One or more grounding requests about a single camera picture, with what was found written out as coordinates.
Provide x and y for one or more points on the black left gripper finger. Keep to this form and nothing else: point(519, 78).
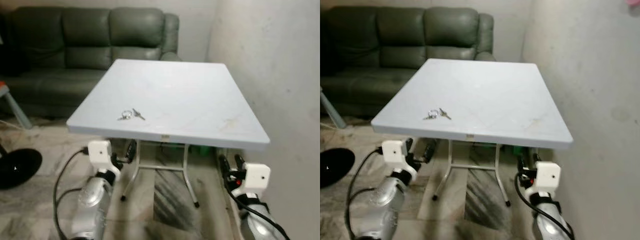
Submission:
point(131, 151)
point(409, 145)
point(430, 151)

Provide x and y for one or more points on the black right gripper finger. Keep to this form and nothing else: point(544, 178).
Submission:
point(240, 164)
point(522, 164)
point(537, 157)
point(225, 167)

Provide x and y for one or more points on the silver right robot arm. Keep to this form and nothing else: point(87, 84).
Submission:
point(257, 222)
point(550, 222)

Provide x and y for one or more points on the green object under table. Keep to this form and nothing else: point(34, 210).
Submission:
point(511, 149)
point(204, 150)

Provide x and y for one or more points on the white folding table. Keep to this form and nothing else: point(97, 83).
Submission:
point(170, 95)
point(475, 95)

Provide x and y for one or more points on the black round floor base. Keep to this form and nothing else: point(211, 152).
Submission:
point(17, 167)
point(335, 167)

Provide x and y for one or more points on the grey slanted stand leg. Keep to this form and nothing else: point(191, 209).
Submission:
point(15, 107)
point(331, 110)

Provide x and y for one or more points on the dark green leather sofa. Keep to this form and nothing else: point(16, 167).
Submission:
point(85, 30)
point(400, 30)

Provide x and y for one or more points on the pink object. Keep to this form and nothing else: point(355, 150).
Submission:
point(633, 2)

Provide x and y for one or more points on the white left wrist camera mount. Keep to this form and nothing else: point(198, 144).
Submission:
point(395, 152)
point(100, 152)

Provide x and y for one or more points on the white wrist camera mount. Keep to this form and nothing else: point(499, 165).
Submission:
point(257, 177)
point(395, 152)
point(100, 152)
point(547, 177)

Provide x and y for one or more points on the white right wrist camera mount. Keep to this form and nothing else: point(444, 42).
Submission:
point(257, 177)
point(547, 177)

